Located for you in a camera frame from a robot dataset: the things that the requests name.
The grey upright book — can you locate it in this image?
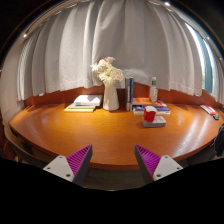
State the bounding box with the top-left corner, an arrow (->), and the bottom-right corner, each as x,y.
125,77 -> 130,111

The small dark object right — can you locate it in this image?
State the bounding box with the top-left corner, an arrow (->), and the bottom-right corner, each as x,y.
213,114 -> 220,120

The red charger plug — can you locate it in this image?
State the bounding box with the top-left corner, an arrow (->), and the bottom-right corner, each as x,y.
143,106 -> 157,122

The white open book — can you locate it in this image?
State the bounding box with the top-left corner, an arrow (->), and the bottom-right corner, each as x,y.
74,95 -> 102,106

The orange flat book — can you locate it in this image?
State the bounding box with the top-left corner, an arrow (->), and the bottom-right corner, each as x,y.
132,97 -> 166,107

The grey power strip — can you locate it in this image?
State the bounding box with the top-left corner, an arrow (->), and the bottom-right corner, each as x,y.
142,116 -> 166,128

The dark chair right edge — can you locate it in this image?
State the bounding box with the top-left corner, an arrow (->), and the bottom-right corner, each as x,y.
214,123 -> 224,157

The blue upright book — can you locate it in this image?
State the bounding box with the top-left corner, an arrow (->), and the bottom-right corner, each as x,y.
130,77 -> 134,110

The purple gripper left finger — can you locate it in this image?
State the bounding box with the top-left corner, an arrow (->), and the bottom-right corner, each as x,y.
44,145 -> 93,186

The white flower bouquet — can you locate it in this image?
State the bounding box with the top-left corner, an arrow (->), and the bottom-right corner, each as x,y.
91,56 -> 124,84

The white curtain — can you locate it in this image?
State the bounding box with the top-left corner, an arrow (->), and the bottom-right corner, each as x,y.
0,0 -> 224,125

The white ceramic vase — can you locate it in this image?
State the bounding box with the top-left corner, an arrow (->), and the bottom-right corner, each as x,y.
103,84 -> 119,111

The yellow green flat book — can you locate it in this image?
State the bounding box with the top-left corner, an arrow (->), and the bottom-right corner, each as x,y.
64,103 -> 95,112

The red white item right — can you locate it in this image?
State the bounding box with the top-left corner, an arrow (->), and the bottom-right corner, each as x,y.
200,105 -> 216,115

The blue flat book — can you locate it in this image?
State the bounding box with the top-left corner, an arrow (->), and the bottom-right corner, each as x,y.
133,106 -> 170,115

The clear plastic water bottle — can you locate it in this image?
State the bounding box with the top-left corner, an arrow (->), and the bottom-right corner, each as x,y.
149,77 -> 158,103

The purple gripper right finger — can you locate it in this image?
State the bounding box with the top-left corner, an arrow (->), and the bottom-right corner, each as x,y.
134,145 -> 182,184

